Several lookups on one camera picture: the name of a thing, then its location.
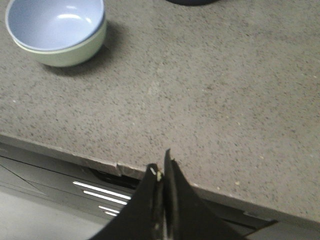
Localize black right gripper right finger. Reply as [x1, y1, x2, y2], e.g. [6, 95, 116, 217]
[163, 149, 245, 240]

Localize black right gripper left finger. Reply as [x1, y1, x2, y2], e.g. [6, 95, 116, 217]
[91, 163, 164, 240]

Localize green bowl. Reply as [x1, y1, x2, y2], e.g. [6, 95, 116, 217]
[14, 18, 107, 68]

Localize blue bowl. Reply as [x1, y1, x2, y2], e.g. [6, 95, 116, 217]
[5, 0, 105, 52]

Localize grey cabinet drawer front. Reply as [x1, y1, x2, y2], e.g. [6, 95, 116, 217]
[0, 143, 274, 240]

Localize dark blue saucepan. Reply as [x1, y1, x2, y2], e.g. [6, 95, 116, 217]
[167, 0, 218, 6]

